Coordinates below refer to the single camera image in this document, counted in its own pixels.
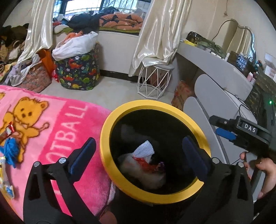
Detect blue glove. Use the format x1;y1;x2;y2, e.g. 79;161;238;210
1;138;19;169

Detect yellow rimmed black trash bin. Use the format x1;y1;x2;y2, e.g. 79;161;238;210
100;100;210;204

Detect person's right hand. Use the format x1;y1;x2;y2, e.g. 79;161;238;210
239;151;276;200

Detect yellow white plastic wrapper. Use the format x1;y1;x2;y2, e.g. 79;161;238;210
0;156;14;200

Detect white vanity desk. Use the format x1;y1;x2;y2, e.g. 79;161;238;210
177;42;257;165

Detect dark woven storage basket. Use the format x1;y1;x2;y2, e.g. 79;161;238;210
227;51;251;72

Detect red wrapper in bin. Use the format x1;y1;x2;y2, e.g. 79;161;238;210
134;157;165;173

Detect pink cartoon bear blanket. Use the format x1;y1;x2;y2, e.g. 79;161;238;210
1;86;111;219

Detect red candy wrapper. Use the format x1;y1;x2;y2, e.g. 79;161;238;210
0;121;15;143

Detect silver framed mirror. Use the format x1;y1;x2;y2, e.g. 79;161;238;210
211;19;256;63

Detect camouflage pouch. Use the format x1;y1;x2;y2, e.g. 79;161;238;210
186;31;226;58

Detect right cream satin curtain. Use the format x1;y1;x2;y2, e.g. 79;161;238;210
128;0;192;77

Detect cream satin curtain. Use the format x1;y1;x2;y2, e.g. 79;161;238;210
128;0;192;77
17;0;55;63

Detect woven patterned bag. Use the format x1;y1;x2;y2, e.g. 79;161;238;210
17;63;51;93

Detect dinosaur print laundry basket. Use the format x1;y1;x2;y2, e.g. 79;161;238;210
55;48;100;90

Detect orange bag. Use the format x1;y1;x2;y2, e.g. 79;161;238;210
37;49;55;78

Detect orange patterned quilt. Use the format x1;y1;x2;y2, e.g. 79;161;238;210
99;13;143;31

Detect white plastic bag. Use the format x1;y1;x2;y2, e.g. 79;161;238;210
52;31;98;61

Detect left cream satin curtain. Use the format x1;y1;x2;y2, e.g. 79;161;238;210
17;0;55;63

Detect pile of clothes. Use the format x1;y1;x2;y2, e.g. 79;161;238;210
1;23;29;84

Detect black clothes on sill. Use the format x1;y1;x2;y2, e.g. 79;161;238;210
67;7;119;34

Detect black framed window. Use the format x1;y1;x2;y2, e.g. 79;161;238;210
53;0;151;19

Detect black cable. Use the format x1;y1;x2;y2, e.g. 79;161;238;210
224;89;253;123

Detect white wire frame stool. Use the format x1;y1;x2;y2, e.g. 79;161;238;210
137;64;174;100

